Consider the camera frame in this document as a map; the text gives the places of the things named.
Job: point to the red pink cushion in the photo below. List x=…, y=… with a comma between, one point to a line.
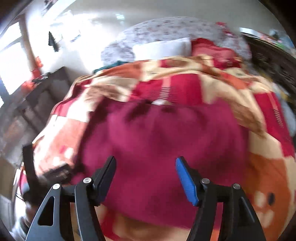
x=219, y=57

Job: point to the teal cloth on bed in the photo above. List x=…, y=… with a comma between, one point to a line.
x=115, y=64

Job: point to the dark hanging garment on wall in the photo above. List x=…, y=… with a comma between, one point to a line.
x=52, y=42

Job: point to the maroon knit garment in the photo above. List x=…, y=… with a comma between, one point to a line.
x=146, y=140

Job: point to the red orange cream patterned blanket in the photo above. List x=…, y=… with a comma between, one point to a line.
x=269, y=175

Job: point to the white pillow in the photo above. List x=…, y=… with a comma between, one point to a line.
x=161, y=49

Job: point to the dark carved wooden headboard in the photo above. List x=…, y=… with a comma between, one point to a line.
x=276, y=62

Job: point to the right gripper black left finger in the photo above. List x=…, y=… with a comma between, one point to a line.
x=53, y=218

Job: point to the window with frame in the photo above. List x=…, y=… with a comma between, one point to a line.
x=15, y=68

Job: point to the dark wooden cabinet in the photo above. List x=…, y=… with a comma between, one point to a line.
x=26, y=114

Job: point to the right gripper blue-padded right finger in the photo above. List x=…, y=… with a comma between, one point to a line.
x=239, y=220

